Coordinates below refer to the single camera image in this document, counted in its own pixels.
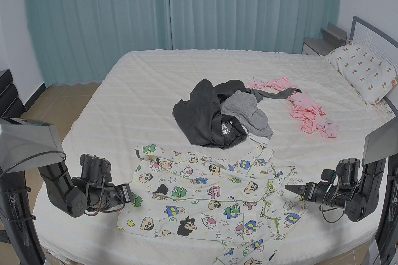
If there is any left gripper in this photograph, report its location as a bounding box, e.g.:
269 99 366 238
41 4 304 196
103 183 133 207

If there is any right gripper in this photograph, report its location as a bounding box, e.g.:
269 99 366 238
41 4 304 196
305 181 331 204

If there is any white printed pyjama top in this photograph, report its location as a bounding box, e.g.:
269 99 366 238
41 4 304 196
118 146 310 265

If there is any bed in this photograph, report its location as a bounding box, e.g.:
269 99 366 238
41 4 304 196
33 16 398 265

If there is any white garment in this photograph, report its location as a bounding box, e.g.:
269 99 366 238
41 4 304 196
247 133 270 145

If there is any pink garment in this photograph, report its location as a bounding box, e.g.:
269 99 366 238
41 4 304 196
245 77 340 139

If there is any grey garment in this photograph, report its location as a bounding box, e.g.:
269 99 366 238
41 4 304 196
221 91 274 137

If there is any black garment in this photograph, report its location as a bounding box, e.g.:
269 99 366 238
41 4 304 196
172 78 303 149

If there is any white printed pillow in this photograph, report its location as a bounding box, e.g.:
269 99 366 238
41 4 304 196
325 42 398 104

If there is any black chest of drawers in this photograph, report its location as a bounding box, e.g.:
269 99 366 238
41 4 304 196
0 69 25 118

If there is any grey bedside table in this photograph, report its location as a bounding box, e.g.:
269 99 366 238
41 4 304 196
303 22 347 56

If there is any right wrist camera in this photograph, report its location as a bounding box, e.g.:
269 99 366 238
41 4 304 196
321 169 338 187

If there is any black cable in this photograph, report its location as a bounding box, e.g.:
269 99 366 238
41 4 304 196
319 205 347 224
5 150 67 174

